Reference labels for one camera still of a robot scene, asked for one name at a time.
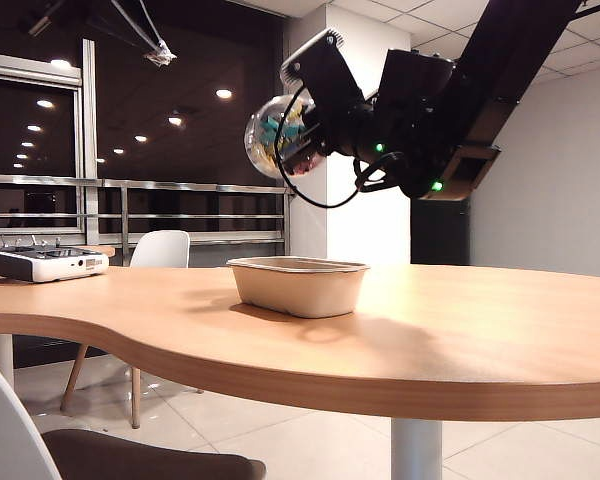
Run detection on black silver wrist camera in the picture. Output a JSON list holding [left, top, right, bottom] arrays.
[[279, 27, 367, 110]]

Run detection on clear plastic clip jar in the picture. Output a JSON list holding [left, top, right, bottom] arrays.
[[243, 92, 329, 180]]

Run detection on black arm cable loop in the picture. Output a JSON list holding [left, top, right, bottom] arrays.
[[352, 152, 406, 195]]

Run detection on white round table leg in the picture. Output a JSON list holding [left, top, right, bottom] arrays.
[[390, 417, 445, 480], [0, 332, 15, 389]]

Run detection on taped grey cable bundle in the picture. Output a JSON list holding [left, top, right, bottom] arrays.
[[110, 0, 177, 66]]

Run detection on white chair brown cushion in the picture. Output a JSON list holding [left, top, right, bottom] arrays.
[[0, 352, 267, 480]]

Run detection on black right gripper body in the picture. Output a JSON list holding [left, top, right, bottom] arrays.
[[309, 99, 386, 159]]

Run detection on white window frame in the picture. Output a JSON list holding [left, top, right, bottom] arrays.
[[0, 38, 100, 246]]

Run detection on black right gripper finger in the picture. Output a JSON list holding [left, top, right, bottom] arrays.
[[282, 142, 331, 175], [299, 102, 326, 132]]

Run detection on dark door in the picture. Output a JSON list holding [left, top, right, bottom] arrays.
[[410, 197, 472, 266]]

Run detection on black camera cable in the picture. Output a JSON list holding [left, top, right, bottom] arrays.
[[277, 84, 366, 209]]

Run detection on white square column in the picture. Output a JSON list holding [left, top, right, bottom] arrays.
[[285, 0, 412, 267]]

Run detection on beige paper pulp tray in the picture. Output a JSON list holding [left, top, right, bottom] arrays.
[[226, 256, 371, 319]]

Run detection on white chair wooden legs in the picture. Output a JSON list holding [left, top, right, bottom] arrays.
[[59, 229, 204, 430]]

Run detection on white remote controller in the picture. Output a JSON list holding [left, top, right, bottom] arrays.
[[0, 235, 110, 284]]

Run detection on metal bar railing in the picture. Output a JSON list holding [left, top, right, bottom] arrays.
[[0, 173, 297, 269]]

